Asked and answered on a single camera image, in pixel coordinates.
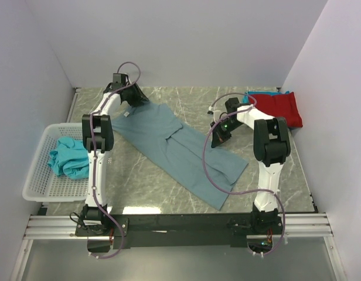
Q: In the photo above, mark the folded turquoise t shirt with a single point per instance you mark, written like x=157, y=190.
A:
x=249, y=93

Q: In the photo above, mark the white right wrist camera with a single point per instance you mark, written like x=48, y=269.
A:
x=215, y=113

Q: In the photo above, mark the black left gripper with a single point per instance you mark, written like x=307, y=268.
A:
x=139, y=96

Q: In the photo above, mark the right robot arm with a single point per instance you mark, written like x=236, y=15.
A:
x=271, y=147

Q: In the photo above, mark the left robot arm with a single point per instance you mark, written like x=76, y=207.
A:
x=98, y=140

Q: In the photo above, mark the grey blue t shirt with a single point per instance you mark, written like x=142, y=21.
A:
x=181, y=151

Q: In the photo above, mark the folded red t shirt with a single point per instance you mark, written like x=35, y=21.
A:
x=280, y=106

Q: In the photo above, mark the crumpled turquoise t shirt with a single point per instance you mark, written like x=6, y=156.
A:
x=69, y=158

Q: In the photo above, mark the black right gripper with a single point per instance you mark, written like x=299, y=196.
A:
x=217, y=137

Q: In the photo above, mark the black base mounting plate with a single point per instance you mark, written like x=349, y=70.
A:
x=155, y=230

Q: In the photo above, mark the white plastic mesh basket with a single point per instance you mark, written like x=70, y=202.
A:
x=41, y=184

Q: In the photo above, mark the aluminium rail frame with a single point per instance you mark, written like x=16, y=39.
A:
x=51, y=251

